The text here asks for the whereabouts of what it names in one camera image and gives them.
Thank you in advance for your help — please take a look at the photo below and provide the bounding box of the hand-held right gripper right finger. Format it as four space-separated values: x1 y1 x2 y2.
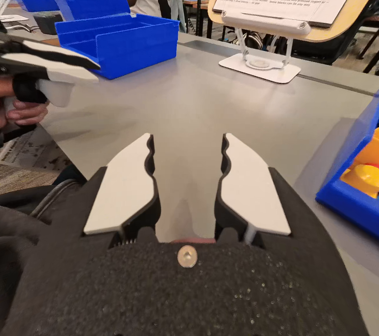
215 133 292 245

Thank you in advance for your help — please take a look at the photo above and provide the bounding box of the dark desk cable flap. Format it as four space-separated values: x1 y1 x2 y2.
184 40 237 52

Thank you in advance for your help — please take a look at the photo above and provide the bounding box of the black white striped bag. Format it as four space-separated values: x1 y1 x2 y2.
234 31 264 50

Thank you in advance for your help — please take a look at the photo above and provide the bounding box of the printed paper sheet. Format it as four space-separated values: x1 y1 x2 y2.
0 132 54 168

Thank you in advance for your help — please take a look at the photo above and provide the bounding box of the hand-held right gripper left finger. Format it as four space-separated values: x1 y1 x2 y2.
83 133 162 242

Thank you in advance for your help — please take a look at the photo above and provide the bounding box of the white stand with wooden board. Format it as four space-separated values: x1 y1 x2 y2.
207 0 379 85

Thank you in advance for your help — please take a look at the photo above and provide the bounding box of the wooden work table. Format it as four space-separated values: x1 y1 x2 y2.
182 0 210 37

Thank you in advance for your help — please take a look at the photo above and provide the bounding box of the pile of colourful toy blocks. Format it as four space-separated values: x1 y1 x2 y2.
340 127 379 199

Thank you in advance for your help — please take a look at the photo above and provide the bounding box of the black box device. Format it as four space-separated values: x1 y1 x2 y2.
33 11 64 35

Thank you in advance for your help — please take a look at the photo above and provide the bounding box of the black office chair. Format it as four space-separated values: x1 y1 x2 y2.
292 7 379 65

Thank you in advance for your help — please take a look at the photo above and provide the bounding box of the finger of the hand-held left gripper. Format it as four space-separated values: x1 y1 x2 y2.
1 52 100 108
18 40 101 70

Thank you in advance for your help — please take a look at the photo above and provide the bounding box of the person's left hand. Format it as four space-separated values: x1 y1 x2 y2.
0 79 49 130

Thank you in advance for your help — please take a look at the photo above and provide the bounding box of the grey desk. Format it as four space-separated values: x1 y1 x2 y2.
38 32 379 336

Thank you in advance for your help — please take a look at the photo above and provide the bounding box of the person's right hand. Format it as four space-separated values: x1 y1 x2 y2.
172 238 217 244

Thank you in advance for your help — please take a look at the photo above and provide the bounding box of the blue plastic storage bin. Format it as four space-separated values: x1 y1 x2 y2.
55 0 131 21
55 13 180 80
15 0 60 12
315 99 379 230

